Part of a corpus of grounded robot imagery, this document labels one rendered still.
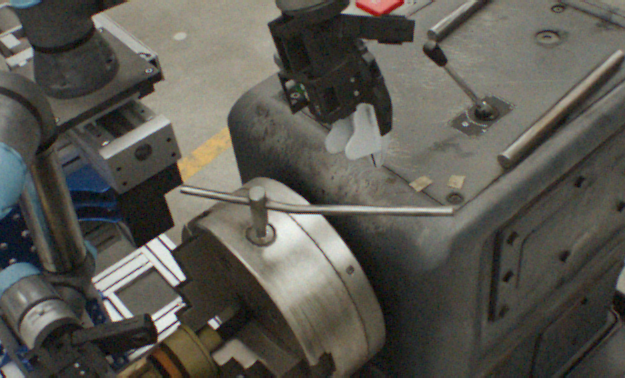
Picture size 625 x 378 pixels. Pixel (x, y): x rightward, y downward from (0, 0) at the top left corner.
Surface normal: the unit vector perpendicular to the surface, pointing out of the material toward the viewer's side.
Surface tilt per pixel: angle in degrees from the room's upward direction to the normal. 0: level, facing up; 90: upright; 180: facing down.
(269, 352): 8
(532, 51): 0
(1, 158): 61
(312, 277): 40
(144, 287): 0
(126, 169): 90
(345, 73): 72
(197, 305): 52
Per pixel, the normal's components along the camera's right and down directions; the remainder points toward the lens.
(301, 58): 0.59, 0.24
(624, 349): -0.11, -0.70
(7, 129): 0.72, -0.49
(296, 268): 0.24, -0.36
